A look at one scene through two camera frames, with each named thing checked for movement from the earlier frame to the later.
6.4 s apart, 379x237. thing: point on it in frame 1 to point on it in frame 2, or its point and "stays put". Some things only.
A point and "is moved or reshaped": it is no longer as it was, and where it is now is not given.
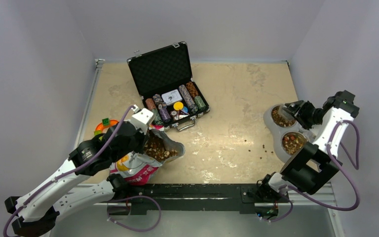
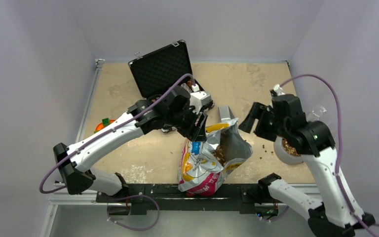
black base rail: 195,198 stays put
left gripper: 144,130 to 195,133
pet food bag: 141,167 to 203,166
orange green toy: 106,123 stays put
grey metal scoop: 284,114 is moved or reshaped
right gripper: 299,109 to 257,110
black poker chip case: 163,78 stays put
